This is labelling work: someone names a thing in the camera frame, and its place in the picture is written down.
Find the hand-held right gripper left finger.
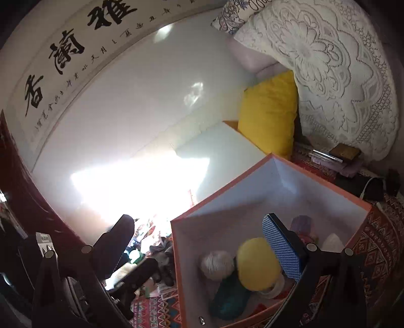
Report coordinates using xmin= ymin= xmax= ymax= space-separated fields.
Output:
xmin=32 ymin=214 xmax=136 ymax=328

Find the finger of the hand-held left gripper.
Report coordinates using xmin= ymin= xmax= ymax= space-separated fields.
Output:
xmin=106 ymin=261 xmax=160 ymax=320

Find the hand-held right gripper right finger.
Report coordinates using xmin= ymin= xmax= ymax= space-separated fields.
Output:
xmin=262 ymin=213 xmax=368 ymax=328

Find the purple chenille flower basket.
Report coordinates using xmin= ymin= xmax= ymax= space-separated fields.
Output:
xmin=290 ymin=215 xmax=316 ymax=243

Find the yellow ball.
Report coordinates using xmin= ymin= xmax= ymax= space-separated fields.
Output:
xmin=237 ymin=237 xmax=281 ymax=291

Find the clear tape roll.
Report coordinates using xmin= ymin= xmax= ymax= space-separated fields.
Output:
xmin=259 ymin=273 xmax=286 ymax=299

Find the orange storage box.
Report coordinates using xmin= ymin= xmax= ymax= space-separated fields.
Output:
xmin=170 ymin=153 xmax=374 ymax=328

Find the white yarn ball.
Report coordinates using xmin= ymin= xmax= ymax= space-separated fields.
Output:
xmin=199 ymin=251 xmax=236 ymax=281

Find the teal bottle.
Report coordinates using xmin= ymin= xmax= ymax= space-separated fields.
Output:
xmin=210 ymin=271 xmax=253 ymax=320

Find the white plush toy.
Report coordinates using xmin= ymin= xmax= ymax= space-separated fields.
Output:
xmin=109 ymin=262 xmax=141 ymax=286

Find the white appliance with dials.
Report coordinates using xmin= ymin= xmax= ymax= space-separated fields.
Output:
xmin=35 ymin=233 xmax=54 ymax=253

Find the black power bank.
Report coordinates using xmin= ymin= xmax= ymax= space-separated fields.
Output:
xmin=336 ymin=177 xmax=384 ymax=201

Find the silver cosmetic tube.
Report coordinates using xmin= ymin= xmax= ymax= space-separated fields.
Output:
xmin=308 ymin=148 xmax=344 ymax=164

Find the purple book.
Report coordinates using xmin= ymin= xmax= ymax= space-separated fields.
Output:
xmin=335 ymin=159 xmax=363 ymax=177

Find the small brown box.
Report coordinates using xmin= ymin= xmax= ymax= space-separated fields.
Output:
xmin=328 ymin=143 xmax=362 ymax=163

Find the white box lid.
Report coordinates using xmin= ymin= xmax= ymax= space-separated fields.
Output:
xmin=176 ymin=121 xmax=269 ymax=196

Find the yellow pillow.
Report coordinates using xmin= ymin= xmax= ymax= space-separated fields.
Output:
xmin=237 ymin=70 xmax=299 ymax=156

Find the white lace pillow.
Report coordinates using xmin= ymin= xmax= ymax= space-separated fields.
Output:
xmin=234 ymin=3 xmax=400 ymax=161

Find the pale pink cushion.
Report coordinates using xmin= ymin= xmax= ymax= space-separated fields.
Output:
xmin=227 ymin=38 xmax=285 ymax=79

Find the floral print pillow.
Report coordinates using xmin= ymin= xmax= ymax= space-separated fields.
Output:
xmin=211 ymin=0 xmax=272 ymax=34

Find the white cable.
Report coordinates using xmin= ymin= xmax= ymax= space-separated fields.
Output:
xmin=360 ymin=178 xmax=384 ymax=209

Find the calligraphy wall scroll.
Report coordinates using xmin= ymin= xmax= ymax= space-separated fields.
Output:
xmin=3 ymin=0 xmax=228 ymax=165

